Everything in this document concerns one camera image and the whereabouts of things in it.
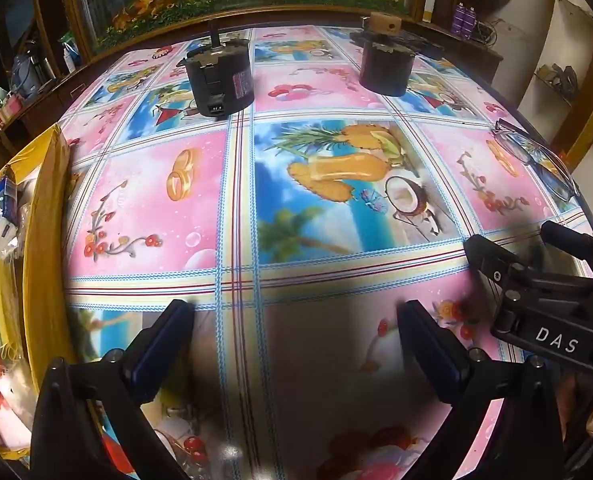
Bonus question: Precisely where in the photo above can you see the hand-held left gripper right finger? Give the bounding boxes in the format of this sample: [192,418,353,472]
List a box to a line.
[397,299,565,480]

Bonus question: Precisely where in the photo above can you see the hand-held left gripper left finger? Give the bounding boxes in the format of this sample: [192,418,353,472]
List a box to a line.
[29,299,197,480]

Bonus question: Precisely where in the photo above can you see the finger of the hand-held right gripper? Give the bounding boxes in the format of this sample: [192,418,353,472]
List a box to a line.
[464,234,532,306]
[541,220,593,281]

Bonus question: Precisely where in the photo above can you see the yellow cardboard box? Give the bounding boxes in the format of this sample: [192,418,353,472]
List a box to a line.
[0,122,80,463]

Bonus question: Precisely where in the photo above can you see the blue tissue pack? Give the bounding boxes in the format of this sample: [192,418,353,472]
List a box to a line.
[0,175,24,261]

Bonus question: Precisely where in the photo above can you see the black cylinder with wooden block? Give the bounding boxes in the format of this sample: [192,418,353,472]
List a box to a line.
[351,11,418,97]

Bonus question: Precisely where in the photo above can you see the black cylinder with metal shaft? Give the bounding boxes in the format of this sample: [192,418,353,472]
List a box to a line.
[184,21,255,119]

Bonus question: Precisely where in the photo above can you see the pink box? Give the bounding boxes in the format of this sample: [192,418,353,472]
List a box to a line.
[0,95,21,127]

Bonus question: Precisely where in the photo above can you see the grey blue thermos jug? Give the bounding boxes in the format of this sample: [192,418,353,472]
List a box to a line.
[10,50,44,98]

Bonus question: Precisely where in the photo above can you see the black frame eyeglasses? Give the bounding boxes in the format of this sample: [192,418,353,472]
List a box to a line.
[493,118,581,204]

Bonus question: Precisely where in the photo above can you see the tangled cables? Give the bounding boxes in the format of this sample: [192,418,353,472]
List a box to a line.
[477,20,501,47]

